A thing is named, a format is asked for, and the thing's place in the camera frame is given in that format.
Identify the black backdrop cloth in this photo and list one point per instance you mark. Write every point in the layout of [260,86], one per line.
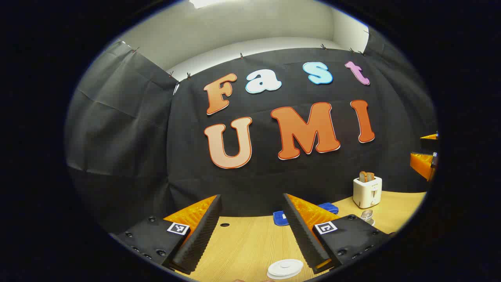
[137,137]

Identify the white teacup lid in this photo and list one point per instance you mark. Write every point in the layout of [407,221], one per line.
[285,267]

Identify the blue towel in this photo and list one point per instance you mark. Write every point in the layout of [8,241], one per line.
[279,218]

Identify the white toaster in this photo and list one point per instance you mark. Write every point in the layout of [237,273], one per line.
[367,194]

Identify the clear water bottle green label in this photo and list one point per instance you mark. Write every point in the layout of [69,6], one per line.
[367,216]

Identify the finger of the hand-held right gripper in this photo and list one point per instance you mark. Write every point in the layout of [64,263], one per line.
[429,141]
[422,164]

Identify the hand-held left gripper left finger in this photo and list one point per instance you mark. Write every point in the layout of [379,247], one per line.
[199,239]

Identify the toasted bread slice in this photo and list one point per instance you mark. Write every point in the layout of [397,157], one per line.
[363,177]
[371,177]

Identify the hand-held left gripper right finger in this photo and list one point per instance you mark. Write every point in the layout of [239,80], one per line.
[303,235]

